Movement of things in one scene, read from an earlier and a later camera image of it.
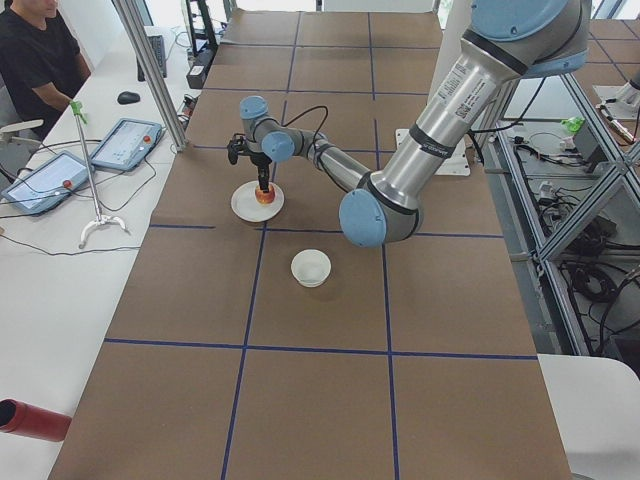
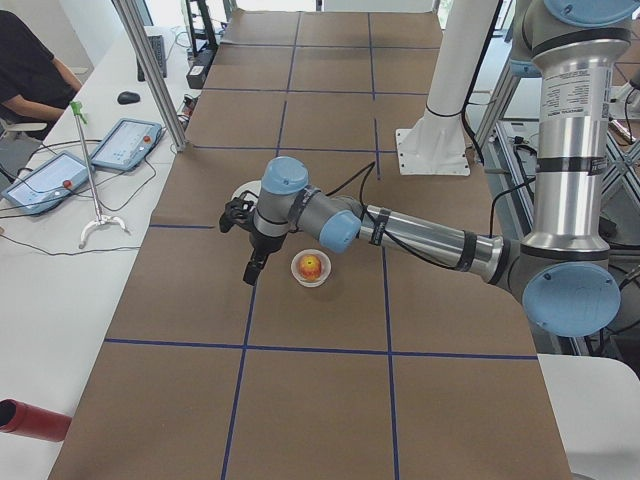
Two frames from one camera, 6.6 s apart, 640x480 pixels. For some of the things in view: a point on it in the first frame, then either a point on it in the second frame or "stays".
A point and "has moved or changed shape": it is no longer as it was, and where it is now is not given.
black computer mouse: [128, 97] stays
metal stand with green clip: [76, 106] stays
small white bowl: [311, 268] stays
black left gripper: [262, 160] to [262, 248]
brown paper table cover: [283, 350] stays
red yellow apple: [265, 197] has moved or changed shape
